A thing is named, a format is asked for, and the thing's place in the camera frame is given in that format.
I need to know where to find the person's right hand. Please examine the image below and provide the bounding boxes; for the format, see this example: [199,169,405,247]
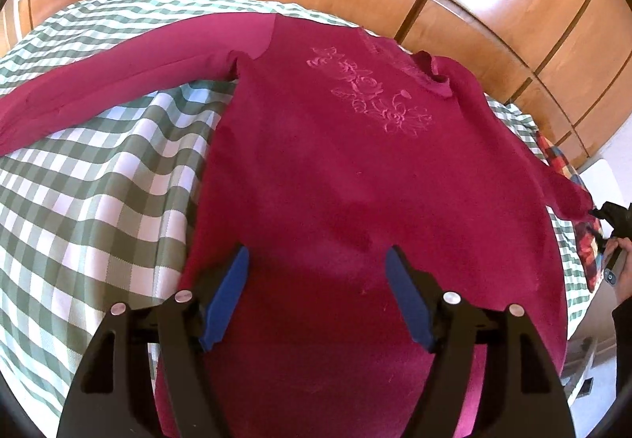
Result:
[603,237,632,297]

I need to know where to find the white furniture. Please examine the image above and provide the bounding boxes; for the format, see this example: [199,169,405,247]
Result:
[577,158,624,209]

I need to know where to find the green white checked bedspread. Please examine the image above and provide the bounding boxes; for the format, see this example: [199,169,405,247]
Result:
[0,0,593,421]

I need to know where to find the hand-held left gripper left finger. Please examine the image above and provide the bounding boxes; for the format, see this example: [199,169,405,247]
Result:
[56,245,250,438]

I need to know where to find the dark red embroidered sweater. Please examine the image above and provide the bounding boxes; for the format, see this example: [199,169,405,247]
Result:
[0,13,600,438]

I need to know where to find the grey metal frame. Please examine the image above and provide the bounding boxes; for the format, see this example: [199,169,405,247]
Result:
[564,336,600,402]

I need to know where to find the person's right forearm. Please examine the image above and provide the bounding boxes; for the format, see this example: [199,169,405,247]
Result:
[611,292,632,402]

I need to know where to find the multicolour checked pillow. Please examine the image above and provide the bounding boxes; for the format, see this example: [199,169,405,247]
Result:
[536,129,607,293]

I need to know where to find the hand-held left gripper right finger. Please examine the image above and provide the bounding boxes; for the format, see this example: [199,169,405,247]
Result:
[384,245,576,438]

